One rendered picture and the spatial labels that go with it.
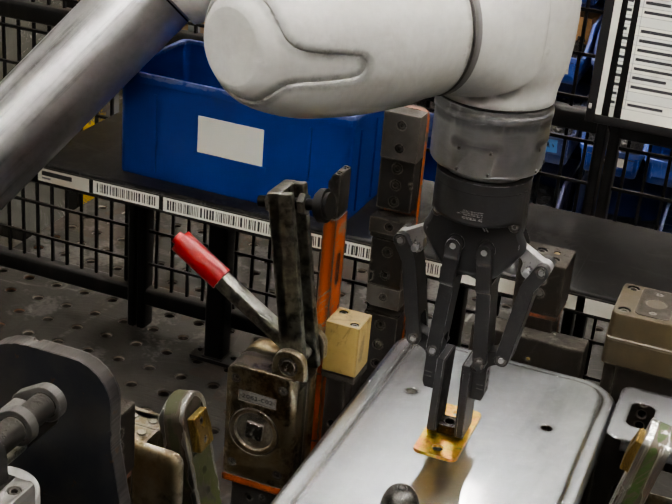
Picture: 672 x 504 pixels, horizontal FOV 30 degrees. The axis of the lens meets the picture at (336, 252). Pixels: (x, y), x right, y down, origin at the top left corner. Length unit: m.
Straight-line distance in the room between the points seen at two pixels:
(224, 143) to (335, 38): 0.71
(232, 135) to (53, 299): 0.60
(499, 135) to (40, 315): 1.12
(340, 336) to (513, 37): 0.39
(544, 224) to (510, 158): 0.58
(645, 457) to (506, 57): 0.31
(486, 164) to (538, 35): 0.11
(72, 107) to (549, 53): 0.66
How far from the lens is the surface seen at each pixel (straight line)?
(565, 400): 1.21
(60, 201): 3.38
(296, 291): 1.06
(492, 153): 0.93
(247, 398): 1.11
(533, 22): 0.89
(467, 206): 0.95
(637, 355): 1.28
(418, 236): 1.01
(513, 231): 0.98
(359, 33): 0.79
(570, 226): 1.52
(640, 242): 1.51
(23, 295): 1.98
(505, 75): 0.89
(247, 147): 1.46
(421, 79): 0.83
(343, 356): 1.16
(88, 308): 1.94
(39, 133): 1.42
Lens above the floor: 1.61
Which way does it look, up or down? 25 degrees down
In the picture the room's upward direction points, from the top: 5 degrees clockwise
